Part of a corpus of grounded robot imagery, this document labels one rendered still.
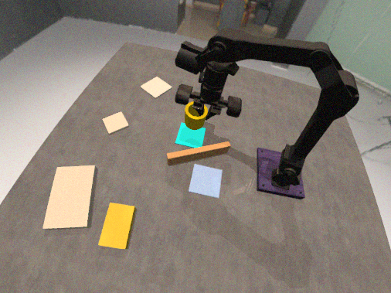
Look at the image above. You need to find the beige flat square tile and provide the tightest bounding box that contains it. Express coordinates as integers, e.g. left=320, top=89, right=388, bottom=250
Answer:
left=102, top=112, right=129, bottom=135

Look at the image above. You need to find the yellow cup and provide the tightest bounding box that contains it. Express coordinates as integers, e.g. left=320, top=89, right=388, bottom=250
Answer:
left=185, top=102, right=208, bottom=130

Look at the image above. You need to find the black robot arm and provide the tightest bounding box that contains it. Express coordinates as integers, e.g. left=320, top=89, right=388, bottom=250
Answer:
left=175, top=28, right=359, bottom=190

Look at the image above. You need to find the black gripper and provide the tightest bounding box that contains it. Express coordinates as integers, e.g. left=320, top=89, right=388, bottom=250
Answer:
left=175, top=80, right=242, bottom=120

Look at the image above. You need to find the cream flat square tile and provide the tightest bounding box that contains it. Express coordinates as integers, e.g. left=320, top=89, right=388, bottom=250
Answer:
left=141, top=77, right=172, bottom=99

